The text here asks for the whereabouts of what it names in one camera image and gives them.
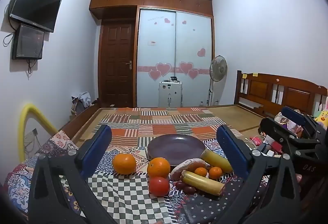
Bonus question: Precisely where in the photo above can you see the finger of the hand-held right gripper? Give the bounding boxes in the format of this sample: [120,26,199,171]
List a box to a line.
[259,117,299,156]
[280,106,327,144]

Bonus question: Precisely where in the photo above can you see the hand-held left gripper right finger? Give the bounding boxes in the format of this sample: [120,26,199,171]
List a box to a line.
[216,125,301,224]

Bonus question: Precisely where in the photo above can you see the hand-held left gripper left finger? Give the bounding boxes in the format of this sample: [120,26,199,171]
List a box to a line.
[28,125,116,224]

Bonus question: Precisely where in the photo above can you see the cut yellow banana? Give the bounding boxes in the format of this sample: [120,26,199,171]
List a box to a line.
[181,170,226,196]
[200,149,233,174]

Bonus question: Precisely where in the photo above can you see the small mandarin orange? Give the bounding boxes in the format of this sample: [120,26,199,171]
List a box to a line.
[208,166,223,180]
[194,167,208,178]

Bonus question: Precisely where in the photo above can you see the large mandarin orange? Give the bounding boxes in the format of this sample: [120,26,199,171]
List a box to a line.
[112,153,137,175]

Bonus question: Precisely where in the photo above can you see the plastic-wrapped grapefruit wedge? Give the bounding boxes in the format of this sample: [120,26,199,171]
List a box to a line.
[170,158,211,181]

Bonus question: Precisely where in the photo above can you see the purple round plate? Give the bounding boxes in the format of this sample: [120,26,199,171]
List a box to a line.
[147,134,206,166]

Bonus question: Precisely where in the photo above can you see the large navel orange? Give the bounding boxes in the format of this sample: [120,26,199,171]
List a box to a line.
[147,157,171,178]

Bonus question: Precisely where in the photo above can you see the red tomato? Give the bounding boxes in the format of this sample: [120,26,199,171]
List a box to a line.
[149,176,171,197]

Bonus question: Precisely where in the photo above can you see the yellow plush toy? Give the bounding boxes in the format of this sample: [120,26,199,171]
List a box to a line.
[315,103,328,130]

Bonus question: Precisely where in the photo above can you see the pile of clothes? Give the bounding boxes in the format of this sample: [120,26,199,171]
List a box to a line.
[71,91,92,114]

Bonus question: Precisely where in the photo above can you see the colourful patterned quilt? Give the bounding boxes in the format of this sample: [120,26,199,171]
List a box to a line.
[5,129,269,224]

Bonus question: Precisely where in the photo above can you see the red grapes bunch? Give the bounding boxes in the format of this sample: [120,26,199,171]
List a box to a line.
[174,180,196,195]

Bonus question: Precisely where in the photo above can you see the orange striped patchwork cloth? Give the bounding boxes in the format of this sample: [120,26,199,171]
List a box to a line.
[96,107,244,148]

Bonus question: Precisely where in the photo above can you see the yellow hoop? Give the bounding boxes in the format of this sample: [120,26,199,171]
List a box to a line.
[18,103,58,163]

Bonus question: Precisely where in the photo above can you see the standing electric fan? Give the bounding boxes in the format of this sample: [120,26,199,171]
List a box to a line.
[207,55,228,106]

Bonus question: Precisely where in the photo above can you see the brown wooden door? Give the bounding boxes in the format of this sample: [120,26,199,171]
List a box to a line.
[98,20,136,108]

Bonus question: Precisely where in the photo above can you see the wooden wardrobe with heart stickers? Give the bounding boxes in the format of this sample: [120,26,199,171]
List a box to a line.
[89,0,214,108]

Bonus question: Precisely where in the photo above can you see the white wall socket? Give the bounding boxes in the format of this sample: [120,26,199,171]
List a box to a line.
[24,128,39,144]

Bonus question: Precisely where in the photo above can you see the small black wall monitor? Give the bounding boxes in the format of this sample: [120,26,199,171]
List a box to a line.
[11,24,45,60]

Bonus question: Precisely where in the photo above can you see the black wall cable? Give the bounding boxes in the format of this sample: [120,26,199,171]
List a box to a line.
[3,0,16,47]

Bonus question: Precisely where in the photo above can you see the black wall television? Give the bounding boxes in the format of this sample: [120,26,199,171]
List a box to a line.
[9,0,62,33]

